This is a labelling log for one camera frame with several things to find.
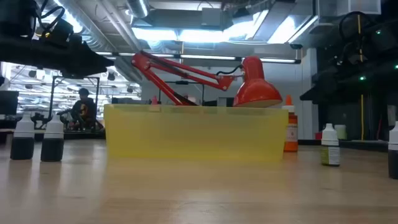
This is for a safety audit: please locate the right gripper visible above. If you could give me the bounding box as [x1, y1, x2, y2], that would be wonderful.
[300, 43, 398, 105]

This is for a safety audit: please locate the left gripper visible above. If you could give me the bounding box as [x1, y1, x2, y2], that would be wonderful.
[0, 32, 114, 78]

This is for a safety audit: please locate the tall orange food coloring bottle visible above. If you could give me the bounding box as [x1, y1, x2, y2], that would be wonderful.
[282, 95, 299, 153]

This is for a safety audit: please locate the small green-label bottle white cap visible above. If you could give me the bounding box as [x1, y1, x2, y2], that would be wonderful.
[321, 123, 341, 167]

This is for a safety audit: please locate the small dark bottle white cap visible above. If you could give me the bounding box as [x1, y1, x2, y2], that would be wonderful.
[40, 113, 65, 162]
[9, 112, 35, 161]
[387, 121, 398, 180]

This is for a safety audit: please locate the yellow translucent plastic bin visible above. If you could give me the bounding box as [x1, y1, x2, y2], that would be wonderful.
[104, 103, 289, 162]

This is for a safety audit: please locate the person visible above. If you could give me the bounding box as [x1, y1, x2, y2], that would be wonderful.
[66, 87, 106, 131]

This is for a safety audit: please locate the light green cup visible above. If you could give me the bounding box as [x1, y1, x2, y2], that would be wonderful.
[335, 124, 347, 141]

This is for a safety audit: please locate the red desk lamp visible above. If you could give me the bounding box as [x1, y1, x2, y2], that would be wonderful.
[130, 50, 284, 109]

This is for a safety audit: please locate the background workbench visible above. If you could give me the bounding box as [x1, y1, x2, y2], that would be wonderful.
[0, 126, 106, 141]

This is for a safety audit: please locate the black monitor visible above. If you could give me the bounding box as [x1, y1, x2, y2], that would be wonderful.
[0, 90, 19, 116]

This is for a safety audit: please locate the long ceiling light bar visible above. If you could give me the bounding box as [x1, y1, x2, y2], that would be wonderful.
[95, 51, 302, 65]

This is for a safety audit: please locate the grey ceiling vent box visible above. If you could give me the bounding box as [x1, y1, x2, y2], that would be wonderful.
[201, 7, 223, 27]

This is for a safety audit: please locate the black background frame stand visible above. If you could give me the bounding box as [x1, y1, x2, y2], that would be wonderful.
[49, 75, 101, 130]

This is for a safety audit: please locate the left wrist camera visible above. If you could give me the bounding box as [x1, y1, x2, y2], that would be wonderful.
[42, 18, 75, 47]

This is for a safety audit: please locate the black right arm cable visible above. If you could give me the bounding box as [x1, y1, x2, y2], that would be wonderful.
[338, 11, 376, 43]

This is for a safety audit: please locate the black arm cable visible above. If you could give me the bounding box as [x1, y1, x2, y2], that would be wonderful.
[35, 0, 66, 32]
[338, 11, 376, 43]

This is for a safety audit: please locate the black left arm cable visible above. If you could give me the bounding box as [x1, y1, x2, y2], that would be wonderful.
[35, 0, 66, 32]

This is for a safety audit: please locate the silver ceiling duct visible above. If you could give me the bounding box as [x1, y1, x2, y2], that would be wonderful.
[126, 0, 150, 19]

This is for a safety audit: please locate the black lamp power cable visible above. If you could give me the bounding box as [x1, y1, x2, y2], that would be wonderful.
[216, 64, 244, 77]

